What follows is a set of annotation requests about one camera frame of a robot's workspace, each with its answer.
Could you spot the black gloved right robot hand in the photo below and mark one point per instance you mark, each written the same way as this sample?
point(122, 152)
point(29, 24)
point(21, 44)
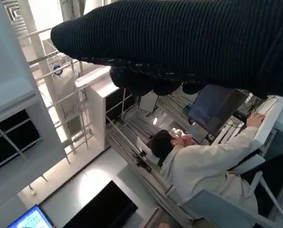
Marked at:
point(179, 35)

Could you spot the dark blue computer monitor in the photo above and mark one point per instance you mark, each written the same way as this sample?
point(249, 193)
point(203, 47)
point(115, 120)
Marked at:
point(210, 109)

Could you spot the white shelf cabinet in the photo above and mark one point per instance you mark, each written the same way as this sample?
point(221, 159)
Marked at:
point(96, 107)

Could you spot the white desk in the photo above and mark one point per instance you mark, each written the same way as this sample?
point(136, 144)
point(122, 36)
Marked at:
point(267, 126)

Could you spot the person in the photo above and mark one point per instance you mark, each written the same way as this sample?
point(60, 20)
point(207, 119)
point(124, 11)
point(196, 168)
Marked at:
point(203, 166)

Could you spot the grey office chair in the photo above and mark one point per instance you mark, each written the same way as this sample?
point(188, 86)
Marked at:
point(215, 209)

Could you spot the bright blue laptop screen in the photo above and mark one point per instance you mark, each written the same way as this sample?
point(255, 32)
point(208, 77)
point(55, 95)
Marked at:
point(29, 218)

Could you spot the white metal frame rack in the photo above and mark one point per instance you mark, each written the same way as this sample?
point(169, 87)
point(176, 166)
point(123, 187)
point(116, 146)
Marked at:
point(45, 69)

